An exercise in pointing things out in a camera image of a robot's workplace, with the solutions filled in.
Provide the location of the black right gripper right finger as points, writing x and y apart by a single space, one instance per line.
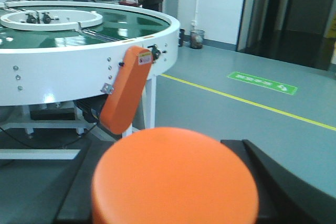
283 197

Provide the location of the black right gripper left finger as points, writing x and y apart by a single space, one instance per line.
76 207

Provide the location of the orange cylindrical capacitor 4680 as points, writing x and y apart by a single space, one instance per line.
172 175

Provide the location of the round white green conveyor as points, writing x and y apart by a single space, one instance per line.
56 52

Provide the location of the orange belt guard cover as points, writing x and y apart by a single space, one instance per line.
120 107

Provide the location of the green floor sign sticker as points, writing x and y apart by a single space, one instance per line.
262 82

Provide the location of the wire mesh waste basket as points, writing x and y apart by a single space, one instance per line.
196 39

